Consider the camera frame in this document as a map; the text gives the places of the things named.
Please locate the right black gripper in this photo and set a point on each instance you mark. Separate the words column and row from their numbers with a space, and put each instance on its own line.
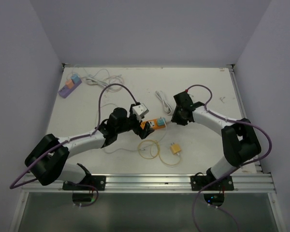
column 175, row 118

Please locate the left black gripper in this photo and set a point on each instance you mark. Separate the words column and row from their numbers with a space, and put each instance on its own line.
column 138, row 130

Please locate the teal usb charger plug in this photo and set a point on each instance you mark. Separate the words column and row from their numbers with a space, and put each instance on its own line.
column 161, row 121

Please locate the orange power strip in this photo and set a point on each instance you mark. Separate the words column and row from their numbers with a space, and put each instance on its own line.
column 153, row 124

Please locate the yellow usb charger plug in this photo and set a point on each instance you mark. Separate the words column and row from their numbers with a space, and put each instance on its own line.
column 175, row 149

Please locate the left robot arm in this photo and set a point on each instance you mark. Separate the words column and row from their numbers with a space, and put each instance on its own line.
column 47, row 161

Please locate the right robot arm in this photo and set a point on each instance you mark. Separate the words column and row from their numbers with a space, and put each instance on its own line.
column 239, row 140

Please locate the blue plug on purple strip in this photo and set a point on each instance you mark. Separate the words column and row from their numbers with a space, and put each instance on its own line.
column 75, row 78

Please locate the pink plug on purple strip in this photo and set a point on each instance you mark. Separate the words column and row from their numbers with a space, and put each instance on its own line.
column 69, row 84

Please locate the purple power strip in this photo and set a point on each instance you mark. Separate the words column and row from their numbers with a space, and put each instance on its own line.
column 64, row 92

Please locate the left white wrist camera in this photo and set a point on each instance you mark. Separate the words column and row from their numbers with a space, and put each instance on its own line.
column 140, row 111

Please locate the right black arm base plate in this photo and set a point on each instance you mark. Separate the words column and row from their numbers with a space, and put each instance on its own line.
column 199, row 180

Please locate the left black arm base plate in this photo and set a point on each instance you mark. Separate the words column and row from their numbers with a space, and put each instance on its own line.
column 90, row 182

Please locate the aluminium front rail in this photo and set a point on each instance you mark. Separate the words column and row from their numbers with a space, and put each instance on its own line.
column 163, row 183

